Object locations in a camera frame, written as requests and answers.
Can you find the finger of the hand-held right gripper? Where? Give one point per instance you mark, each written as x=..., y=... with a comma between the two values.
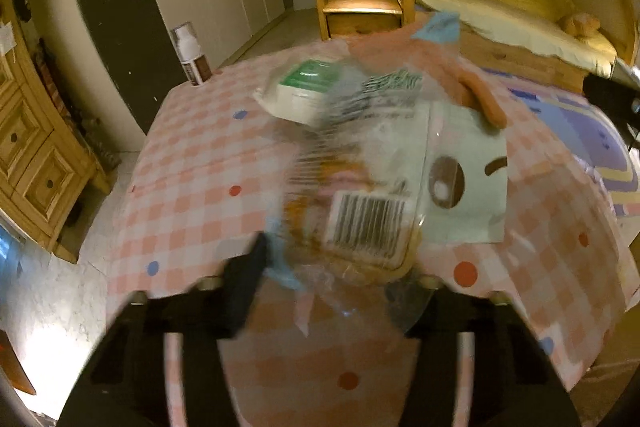
x=615, y=99

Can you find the purple rainbow rug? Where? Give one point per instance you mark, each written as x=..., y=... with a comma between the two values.
x=600, y=142

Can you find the white paper tag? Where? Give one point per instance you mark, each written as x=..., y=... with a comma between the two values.
x=6, y=39

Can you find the pink checkered tablecloth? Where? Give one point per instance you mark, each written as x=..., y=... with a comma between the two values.
x=200, y=187

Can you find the white paper carton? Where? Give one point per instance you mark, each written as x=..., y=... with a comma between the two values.
x=295, y=99

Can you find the wooden bunk bed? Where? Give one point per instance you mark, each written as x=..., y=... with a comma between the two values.
x=525, y=57

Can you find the pale green eye-print paper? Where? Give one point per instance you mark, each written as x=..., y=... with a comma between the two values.
x=475, y=187

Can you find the clear plastic food container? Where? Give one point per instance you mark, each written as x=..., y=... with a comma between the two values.
x=365, y=217

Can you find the black chalkboard panel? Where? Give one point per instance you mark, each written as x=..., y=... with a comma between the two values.
x=115, y=7

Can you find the pale yellow mattress sheet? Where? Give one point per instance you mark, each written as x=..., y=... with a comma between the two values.
x=510, y=27

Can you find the dark clutter pile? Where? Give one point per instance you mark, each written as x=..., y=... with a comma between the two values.
x=85, y=127

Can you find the small white cabinet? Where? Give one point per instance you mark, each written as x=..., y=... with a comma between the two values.
x=627, y=72

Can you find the white brown spray bottle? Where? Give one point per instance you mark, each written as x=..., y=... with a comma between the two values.
x=192, y=62

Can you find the tan plush toy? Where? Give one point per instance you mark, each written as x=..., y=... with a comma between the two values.
x=580, y=24

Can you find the wooden glass-door cabinet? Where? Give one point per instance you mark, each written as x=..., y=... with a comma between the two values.
x=35, y=157

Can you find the blue snack packet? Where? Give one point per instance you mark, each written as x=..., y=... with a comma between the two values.
x=287, y=257

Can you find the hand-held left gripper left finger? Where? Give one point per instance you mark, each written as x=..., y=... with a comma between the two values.
x=245, y=287

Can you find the orange-brown snack packet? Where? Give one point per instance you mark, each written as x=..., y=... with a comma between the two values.
x=450, y=67

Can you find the dark orange board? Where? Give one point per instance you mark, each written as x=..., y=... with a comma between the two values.
x=12, y=362

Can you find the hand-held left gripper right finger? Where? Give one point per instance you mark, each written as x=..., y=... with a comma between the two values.
x=440, y=312

